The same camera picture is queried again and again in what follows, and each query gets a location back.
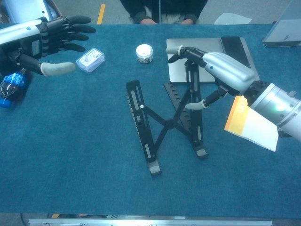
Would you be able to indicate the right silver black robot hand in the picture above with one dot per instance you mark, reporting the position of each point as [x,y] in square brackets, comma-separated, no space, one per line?
[230,70]

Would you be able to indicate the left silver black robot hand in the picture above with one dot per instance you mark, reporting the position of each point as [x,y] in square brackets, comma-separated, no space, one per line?
[23,35]

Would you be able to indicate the black folding laptop stand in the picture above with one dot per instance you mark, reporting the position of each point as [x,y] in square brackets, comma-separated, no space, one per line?
[168,123]

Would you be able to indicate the silver Apple laptop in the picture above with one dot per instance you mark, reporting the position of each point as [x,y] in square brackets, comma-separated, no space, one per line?
[200,43]

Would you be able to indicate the clear acrylic stand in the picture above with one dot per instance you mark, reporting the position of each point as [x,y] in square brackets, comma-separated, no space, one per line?
[282,35]

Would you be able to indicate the black smartphone teal case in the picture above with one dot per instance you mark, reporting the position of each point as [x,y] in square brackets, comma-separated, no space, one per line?
[232,47]

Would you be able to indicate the silver device in box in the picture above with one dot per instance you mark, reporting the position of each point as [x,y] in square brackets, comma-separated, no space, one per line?
[28,8]

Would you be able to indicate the brown cardboard box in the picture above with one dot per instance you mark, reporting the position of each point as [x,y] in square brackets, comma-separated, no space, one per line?
[54,10]

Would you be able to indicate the white sheet on floor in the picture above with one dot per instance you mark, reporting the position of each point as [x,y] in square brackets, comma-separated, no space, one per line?
[230,18]

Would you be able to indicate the cola bottle blue label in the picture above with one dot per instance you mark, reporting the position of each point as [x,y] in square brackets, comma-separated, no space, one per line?
[11,87]

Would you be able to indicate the yellow white Lexicon book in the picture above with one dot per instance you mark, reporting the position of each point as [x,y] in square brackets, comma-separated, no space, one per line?
[254,129]

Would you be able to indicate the clear plastic card box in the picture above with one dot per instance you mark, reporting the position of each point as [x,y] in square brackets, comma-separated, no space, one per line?
[90,60]

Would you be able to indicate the round silver tin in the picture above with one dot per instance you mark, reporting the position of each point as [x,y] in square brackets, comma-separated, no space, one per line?
[144,53]

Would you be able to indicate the seated person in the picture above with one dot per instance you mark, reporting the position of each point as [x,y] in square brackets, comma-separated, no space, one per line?
[164,9]

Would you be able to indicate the teal blue table cloth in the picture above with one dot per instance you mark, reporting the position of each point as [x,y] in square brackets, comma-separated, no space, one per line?
[70,141]

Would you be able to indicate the yellow object under table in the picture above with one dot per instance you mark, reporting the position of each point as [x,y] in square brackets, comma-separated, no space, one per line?
[55,215]

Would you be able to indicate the aluminium profile rail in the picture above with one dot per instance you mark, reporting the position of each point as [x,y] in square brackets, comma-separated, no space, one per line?
[150,222]

